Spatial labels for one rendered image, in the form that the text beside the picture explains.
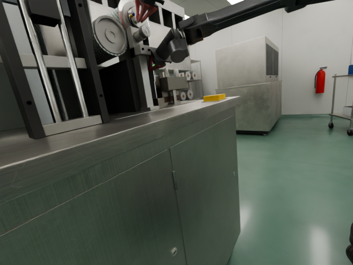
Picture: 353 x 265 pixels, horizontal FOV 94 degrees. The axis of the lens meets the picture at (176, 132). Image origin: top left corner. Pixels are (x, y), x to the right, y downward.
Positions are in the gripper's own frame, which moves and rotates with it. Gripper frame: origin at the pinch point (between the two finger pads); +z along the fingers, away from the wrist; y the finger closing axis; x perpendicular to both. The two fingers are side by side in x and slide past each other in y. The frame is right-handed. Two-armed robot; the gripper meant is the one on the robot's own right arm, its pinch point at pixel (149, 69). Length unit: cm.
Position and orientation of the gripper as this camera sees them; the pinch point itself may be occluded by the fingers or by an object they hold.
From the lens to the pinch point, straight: 80.5
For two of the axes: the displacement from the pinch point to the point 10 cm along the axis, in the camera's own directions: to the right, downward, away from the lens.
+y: 6.1, -2.5, 7.5
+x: -4.9, -8.6, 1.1
